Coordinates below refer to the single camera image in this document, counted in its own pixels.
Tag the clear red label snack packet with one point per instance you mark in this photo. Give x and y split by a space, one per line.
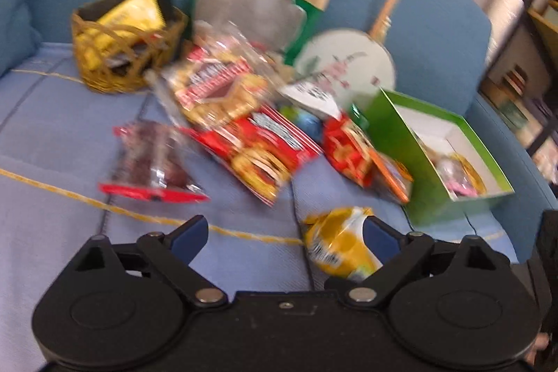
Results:
213 80

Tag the red biscuit packet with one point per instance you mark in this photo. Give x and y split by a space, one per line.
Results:
261 154

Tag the pink label snack packet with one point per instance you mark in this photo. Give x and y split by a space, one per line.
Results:
462 185

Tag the woven wicker basket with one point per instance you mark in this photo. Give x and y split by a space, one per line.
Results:
126 71

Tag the round floral hand fan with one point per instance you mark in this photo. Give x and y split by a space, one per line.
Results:
348 62

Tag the yellow foil packet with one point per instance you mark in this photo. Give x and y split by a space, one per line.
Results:
130 14

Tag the blue quilted mat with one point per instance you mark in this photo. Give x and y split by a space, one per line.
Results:
65 145

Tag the gold crinkled snack packet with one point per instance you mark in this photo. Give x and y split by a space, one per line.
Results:
476 176

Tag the orange snack packet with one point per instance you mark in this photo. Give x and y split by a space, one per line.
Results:
392 176

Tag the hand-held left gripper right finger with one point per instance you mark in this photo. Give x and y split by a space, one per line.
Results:
380 237

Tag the blue cushion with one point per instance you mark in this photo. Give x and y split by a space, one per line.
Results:
15 19

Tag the small green snack packet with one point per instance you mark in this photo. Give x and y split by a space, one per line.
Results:
359 117

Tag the green cardboard box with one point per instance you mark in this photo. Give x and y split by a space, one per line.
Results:
401 145

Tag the shelf with boxes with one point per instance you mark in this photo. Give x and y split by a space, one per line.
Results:
532 93

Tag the red printed snack packet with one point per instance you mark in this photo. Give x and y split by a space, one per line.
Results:
348 154

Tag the yellow snack packet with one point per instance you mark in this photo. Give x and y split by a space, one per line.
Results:
335 241

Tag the white blue snack packet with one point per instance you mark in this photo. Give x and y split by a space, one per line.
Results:
311 95

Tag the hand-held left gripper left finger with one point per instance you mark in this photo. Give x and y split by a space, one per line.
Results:
192 234

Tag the red dried fruit packet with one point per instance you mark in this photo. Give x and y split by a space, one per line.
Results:
152 163

